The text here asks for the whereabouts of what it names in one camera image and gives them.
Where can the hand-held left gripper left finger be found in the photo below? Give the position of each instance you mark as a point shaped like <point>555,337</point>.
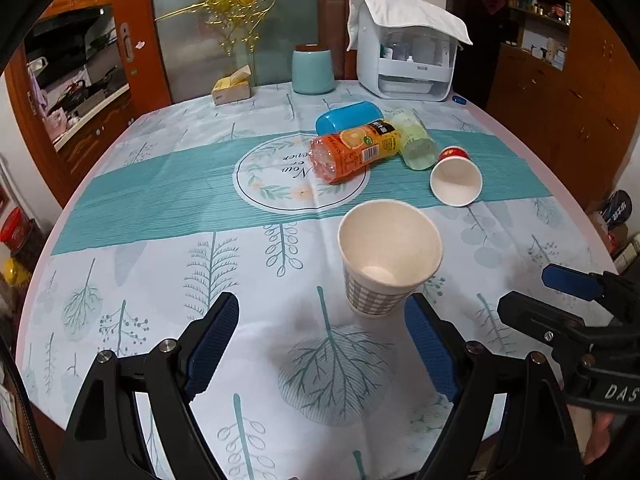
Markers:
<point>215,345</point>

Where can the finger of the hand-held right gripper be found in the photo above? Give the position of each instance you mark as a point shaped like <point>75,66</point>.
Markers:
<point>570,281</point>
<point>535,315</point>

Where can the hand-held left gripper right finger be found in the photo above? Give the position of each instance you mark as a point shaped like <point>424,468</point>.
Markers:
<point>431,355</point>

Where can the white paper cup red print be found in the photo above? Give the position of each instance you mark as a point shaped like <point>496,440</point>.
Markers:
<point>456,180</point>

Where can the checkered paper cup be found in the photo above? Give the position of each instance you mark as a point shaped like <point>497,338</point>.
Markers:
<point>372,300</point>

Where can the person's right hand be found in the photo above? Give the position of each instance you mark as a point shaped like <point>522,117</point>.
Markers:
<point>597,437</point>

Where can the black racket bag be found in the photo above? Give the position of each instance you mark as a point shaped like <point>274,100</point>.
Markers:
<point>616,207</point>

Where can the wooden cabinet with shelves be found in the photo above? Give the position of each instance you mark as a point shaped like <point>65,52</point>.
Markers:
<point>565,85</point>

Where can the clear green plastic bottle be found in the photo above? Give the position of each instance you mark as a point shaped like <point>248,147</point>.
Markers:
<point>417,146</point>

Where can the yellow container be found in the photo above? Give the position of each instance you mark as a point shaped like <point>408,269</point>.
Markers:
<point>15,274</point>

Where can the small blue cap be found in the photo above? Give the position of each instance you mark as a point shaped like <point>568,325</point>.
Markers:
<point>459,100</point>

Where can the orange juice bottle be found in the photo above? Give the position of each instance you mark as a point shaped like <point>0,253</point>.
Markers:
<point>350,149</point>

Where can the red lid jar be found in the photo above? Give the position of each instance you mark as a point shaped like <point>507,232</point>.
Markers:
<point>17,232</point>

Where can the wooden kitchen counter cabinet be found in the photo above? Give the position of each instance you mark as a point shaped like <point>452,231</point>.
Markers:
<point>85,130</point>

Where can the yellow tissue box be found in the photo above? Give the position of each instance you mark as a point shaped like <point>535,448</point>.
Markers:
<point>230,91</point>

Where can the blue plastic case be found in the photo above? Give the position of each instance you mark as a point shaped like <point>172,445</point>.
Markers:
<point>342,116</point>

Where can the white storage organizer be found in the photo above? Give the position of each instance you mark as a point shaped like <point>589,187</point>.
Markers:
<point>410,72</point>

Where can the teal canister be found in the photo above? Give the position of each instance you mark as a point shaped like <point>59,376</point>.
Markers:
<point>312,72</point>

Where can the white cloth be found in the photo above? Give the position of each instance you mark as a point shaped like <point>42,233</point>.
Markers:
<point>400,12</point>

